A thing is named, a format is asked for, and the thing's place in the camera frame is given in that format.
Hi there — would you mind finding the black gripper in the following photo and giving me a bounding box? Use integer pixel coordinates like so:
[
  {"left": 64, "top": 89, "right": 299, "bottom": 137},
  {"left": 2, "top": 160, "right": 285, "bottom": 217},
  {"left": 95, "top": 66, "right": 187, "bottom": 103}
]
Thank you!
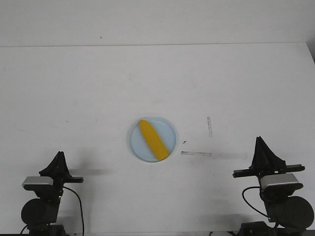
[
  {"left": 233, "top": 136, "right": 305, "bottom": 185},
  {"left": 33, "top": 151, "right": 84, "bottom": 197}
]

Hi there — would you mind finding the light blue round plate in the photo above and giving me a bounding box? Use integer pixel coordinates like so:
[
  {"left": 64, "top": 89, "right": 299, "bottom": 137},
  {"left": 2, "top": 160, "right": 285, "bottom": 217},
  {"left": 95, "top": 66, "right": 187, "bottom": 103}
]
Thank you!
[{"left": 127, "top": 117, "right": 177, "bottom": 163}]

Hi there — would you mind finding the yellow corn cob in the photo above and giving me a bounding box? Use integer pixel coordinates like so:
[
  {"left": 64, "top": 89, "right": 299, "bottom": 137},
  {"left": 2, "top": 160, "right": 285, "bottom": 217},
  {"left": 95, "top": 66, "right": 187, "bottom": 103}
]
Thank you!
[{"left": 139, "top": 119, "right": 169, "bottom": 161}]

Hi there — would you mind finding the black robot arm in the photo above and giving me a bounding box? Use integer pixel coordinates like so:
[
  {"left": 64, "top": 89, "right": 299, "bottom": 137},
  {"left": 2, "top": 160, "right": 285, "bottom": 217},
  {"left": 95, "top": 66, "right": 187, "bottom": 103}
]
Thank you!
[
  {"left": 233, "top": 137, "right": 315, "bottom": 236},
  {"left": 20, "top": 151, "right": 85, "bottom": 236}
]

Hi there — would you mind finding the clear tape strip vertical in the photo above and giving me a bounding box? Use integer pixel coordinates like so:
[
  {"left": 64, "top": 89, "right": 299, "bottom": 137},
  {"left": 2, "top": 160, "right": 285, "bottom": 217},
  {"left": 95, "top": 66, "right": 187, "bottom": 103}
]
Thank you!
[{"left": 207, "top": 117, "right": 213, "bottom": 137}]

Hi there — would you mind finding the clear tape strip horizontal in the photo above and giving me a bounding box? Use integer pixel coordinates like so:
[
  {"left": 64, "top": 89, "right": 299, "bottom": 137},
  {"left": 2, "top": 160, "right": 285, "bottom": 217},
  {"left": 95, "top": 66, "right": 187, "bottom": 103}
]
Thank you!
[{"left": 181, "top": 151, "right": 212, "bottom": 156}]

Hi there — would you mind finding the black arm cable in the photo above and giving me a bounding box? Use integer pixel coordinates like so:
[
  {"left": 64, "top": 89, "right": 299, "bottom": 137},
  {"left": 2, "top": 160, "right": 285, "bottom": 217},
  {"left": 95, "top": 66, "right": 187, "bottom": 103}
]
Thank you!
[
  {"left": 62, "top": 186, "right": 85, "bottom": 234},
  {"left": 241, "top": 186, "right": 269, "bottom": 218}
]

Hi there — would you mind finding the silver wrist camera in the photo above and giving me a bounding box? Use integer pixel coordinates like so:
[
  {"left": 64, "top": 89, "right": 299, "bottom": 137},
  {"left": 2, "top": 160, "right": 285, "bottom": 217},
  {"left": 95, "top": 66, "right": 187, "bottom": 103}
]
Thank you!
[
  {"left": 260, "top": 173, "right": 304, "bottom": 190},
  {"left": 22, "top": 177, "right": 54, "bottom": 191}
]

